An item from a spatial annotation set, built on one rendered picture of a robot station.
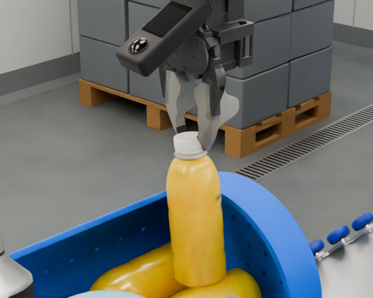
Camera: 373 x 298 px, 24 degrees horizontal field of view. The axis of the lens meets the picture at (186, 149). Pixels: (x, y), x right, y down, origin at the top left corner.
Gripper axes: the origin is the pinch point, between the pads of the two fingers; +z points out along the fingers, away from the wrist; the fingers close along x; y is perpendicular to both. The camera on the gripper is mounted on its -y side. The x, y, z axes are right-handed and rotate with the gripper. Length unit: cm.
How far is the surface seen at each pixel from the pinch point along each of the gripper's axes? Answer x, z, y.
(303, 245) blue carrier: -11.4, 14.2, 9.4
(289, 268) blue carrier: -12.3, 15.6, 5.6
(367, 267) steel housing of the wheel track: 3, 39, 47
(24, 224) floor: 208, 134, 106
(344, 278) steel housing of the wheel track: 3, 39, 41
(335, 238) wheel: 9, 36, 46
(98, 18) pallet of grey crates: 294, 82, 217
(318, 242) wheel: 9, 34, 40
